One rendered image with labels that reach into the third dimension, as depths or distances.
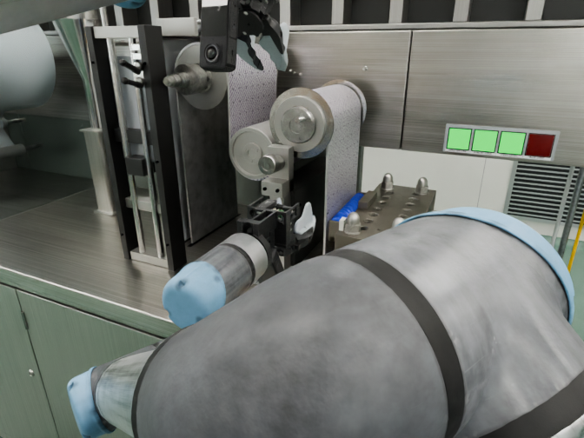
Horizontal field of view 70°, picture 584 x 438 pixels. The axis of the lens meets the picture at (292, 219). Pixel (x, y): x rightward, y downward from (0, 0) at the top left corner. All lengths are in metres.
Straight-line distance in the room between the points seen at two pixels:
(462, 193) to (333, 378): 3.49
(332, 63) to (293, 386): 1.09
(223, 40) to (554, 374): 0.51
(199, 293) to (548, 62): 0.92
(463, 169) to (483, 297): 3.36
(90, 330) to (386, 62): 0.99
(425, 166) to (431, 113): 2.46
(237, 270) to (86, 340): 0.70
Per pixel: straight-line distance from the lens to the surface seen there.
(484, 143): 1.16
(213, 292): 0.51
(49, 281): 1.12
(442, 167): 3.59
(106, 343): 1.13
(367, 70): 1.18
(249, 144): 0.97
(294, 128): 0.89
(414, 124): 1.17
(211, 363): 0.20
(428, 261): 0.22
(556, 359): 0.25
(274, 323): 0.19
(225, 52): 0.59
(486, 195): 3.64
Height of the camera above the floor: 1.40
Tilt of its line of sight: 22 degrees down
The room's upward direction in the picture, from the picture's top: straight up
